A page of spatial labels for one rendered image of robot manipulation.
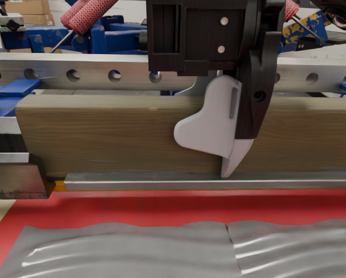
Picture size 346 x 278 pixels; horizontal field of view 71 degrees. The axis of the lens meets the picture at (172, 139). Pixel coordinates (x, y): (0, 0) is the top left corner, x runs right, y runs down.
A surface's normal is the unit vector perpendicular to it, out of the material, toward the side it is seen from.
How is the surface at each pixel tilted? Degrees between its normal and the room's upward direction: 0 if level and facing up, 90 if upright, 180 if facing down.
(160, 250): 30
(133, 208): 0
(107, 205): 0
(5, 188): 90
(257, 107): 103
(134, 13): 90
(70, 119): 90
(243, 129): 86
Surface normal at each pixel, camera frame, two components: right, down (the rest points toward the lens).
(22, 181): 0.04, 0.51
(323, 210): 0.03, -0.86
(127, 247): 0.00, -0.51
